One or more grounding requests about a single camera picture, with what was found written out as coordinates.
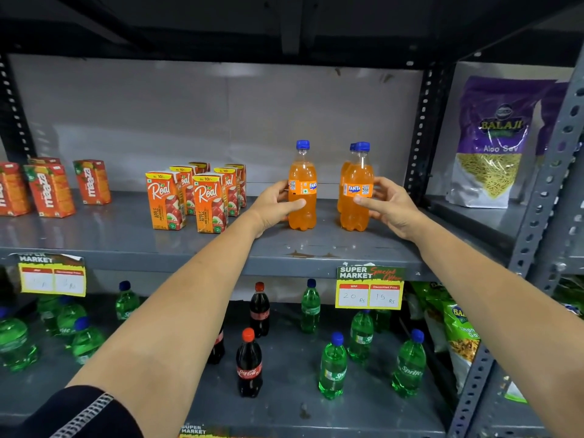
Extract person's left hand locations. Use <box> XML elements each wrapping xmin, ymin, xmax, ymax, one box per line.
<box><xmin>249</xmin><ymin>180</ymin><xmax>307</xmax><ymax>238</ymax></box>

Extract person's right hand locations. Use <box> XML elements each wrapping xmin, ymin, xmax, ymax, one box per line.
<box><xmin>353</xmin><ymin>177</ymin><xmax>429</xmax><ymax>242</ymax></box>

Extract orange soda bottle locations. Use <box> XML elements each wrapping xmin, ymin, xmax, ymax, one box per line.
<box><xmin>288</xmin><ymin>140</ymin><xmax>318</xmax><ymax>231</ymax></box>
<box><xmin>340</xmin><ymin>141</ymin><xmax>375</xmax><ymax>232</ymax></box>
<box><xmin>337</xmin><ymin>143</ymin><xmax>357</xmax><ymax>214</ymax></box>

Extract person's right forearm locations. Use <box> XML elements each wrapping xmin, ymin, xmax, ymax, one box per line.
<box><xmin>412</xmin><ymin>220</ymin><xmax>584</xmax><ymax>438</ymax></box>

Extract person's left forearm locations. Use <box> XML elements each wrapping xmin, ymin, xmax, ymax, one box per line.
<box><xmin>68</xmin><ymin>210</ymin><xmax>266</xmax><ymax>438</ymax></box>

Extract dark cola bottle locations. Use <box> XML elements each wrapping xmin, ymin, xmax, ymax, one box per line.
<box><xmin>207</xmin><ymin>327</ymin><xmax>226</xmax><ymax>365</ymax></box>
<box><xmin>235</xmin><ymin>328</ymin><xmax>264</xmax><ymax>398</ymax></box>
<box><xmin>249</xmin><ymin>282</ymin><xmax>271</xmax><ymax>338</ymax></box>

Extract green snack bag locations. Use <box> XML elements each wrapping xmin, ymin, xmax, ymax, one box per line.
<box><xmin>551</xmin><ymin>276</ymin><xmax>584</xmax><ymax>316</ymax></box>
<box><xmin>407</xmin><ymin>281</ymin><xmax>451</xmax><ymax>354</ymax></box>
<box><xmin>442</xmin><ymin>300</ymin><xmax>482</xmax><ymax>394</ymax></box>

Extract group of apple juice cartons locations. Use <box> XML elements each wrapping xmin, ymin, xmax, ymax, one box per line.
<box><xmin>145</xmin><ymin>162</ymin><xmax>247</xmax><ymax>234</ymax></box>

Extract purple snack bag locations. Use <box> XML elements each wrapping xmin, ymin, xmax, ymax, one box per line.
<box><xmin>446</xmin><ymin>76</ymin><xmax>561</xmax><ymax>210</ymax></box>
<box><xmin>535</xmin><ymin>81</ymin><xmax>572</xmax><ymax>156</ymax></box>

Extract grey metal shelf rack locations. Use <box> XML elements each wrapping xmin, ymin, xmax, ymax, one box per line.
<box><xmin>422</xmin><ymin>41</ymin><xmax>584</xmax><ymax>438</ymax></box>
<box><xmin>0</xmin><ymin>0</ymin><xmax>512</xmax><ymax>438</ymax></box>

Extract shelf of green soda bottles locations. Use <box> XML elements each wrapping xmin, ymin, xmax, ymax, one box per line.
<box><xmin>0</xmin><ymin>278</ymin><xmax>427</xmax><ymax>400</ymax></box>

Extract pale green packet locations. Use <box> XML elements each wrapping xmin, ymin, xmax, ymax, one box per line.
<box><xmin>503</xmin><ymin>380</ymin><xmax>530</xmax><ymax>405</ymax></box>

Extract black sleeve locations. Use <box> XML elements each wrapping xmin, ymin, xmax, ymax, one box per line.
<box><xmin>13</xmin><ymin>385</ymin><xmax>145</xmax><ymax>438</ymax></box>

